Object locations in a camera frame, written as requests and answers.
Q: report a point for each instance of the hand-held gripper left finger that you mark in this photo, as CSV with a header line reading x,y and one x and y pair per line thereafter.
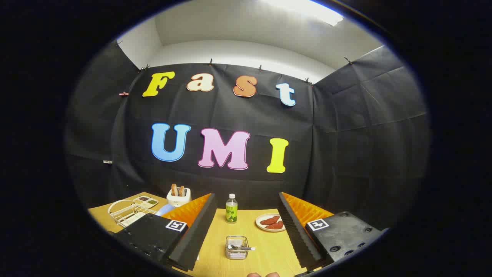
x,y
196,234

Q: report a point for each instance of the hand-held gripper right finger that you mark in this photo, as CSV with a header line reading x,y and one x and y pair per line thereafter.
x,y
298,234

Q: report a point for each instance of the blue plate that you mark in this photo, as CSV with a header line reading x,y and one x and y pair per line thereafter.
x,y
164,210

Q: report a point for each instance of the metal spoon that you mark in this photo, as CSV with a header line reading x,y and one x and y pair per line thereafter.
x,y
244,248

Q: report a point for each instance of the white round dish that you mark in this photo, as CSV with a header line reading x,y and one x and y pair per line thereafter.
x,y
260,227

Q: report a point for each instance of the red meat piece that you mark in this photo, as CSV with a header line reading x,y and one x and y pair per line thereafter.
x,y
270,220
275,226

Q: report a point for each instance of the white toaster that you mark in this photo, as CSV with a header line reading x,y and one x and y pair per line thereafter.
x,y
178,201

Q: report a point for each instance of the green label drink bottle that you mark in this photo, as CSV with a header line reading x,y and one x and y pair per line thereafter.
x,y
231,213

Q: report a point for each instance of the toasted bread slice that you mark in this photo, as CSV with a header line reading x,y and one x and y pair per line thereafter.
x,y
182,191
174,189

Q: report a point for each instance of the divided seasoning tray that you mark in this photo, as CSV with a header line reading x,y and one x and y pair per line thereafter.
x,y
145,201

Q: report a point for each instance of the black backdrop cloth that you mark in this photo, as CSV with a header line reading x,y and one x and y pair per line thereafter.
x,y
346,146

